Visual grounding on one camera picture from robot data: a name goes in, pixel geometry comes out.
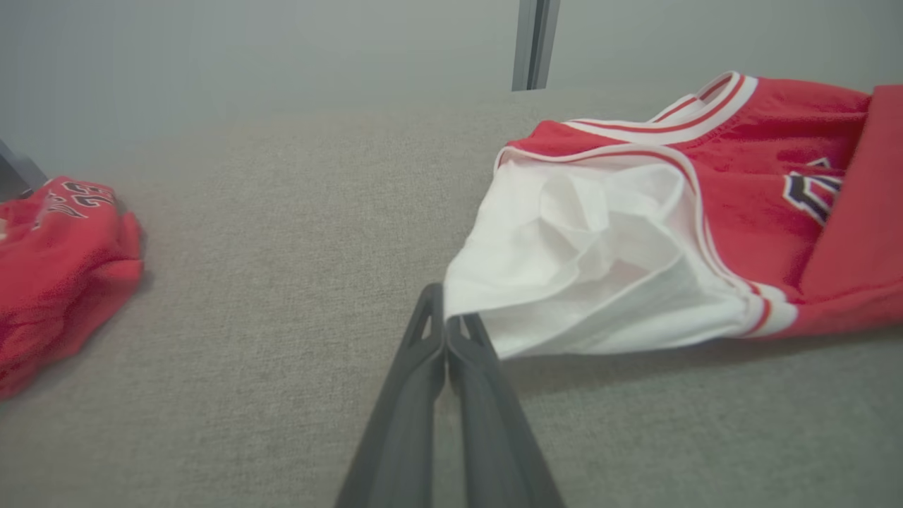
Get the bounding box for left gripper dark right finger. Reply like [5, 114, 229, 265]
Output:
[446, 313, 565, 508]

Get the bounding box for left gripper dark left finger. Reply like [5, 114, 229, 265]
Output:
[335, 282, 447, 508]

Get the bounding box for red basketball jersey white sleeves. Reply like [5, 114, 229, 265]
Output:
[443, 71, 903, 359]

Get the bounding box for grey partition post round feet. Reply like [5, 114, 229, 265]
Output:
[511, 0, 562, 92]

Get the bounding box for grey metal partition post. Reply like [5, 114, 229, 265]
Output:
[0, 138, 47, 202]

